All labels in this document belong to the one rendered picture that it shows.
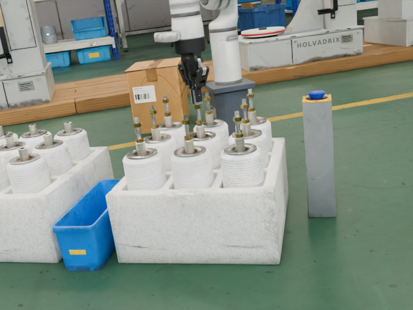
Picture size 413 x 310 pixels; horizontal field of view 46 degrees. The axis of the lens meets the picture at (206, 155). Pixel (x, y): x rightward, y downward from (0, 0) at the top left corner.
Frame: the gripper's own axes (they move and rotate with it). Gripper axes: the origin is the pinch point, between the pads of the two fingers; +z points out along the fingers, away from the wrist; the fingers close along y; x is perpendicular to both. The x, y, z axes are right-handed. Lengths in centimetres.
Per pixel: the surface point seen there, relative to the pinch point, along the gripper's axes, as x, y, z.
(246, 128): -8.3, -8.6, 8.7
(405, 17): -234, 136, 9
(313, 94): -25.0, -14.2, 3.0
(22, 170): 42.2, 14.6, 11.4
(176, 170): 12.4, -9.9, 13.4
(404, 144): -84, 9, 36
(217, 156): -1.5, -4.3, 15.2
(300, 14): -167, 166, -2
